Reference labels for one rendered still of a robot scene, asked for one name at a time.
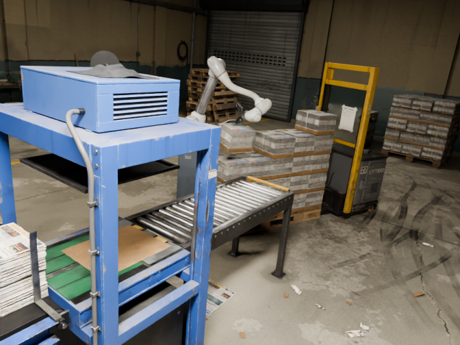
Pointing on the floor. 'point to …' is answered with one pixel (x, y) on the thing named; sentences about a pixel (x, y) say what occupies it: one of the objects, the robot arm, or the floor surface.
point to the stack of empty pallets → (202, 90)
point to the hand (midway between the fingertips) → (233, 113)
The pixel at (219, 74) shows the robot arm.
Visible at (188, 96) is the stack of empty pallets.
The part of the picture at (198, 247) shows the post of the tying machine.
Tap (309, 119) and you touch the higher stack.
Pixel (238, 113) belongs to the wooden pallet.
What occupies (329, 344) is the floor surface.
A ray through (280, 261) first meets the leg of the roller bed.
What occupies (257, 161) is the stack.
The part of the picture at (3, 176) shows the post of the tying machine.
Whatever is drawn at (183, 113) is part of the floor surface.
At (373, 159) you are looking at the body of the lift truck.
